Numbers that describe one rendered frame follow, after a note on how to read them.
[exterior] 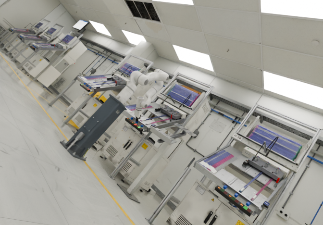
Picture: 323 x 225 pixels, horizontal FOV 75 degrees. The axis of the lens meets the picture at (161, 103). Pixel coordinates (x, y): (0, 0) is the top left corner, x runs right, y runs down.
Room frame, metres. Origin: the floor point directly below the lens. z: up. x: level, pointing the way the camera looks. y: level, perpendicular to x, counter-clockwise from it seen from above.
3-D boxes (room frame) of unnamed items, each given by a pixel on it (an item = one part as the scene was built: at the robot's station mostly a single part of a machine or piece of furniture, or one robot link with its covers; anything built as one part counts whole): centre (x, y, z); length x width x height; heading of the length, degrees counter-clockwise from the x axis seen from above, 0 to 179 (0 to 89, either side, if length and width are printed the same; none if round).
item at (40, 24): (8.29, 5.54, 0.95); 1.37 x 0.82 x 1.90; 139
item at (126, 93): (2.33, 0.38, 0.79); 0.19 x 0.19 x 0.18
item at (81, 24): (6.29, 3.44, 2.10); 0.58 x 0.14 x 0.41; 49
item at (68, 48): (6.40, 3.35, 0.95); 1.36 x 0.82 x 1.90; 139
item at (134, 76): (2.35, 0.40, 1.00); 0.19 x 0.12 x 0.24; 61
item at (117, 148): (3.34, -0.23, 0.31); 0.70 x 0.65 x 0.62; 49
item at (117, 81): (4.14, 0.98, 0.66); 1.01 x 0.73 x 1.31; 139
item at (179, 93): (3.21, -0.19, 1.52); 0.51 x 0.13 x 0.27; 49
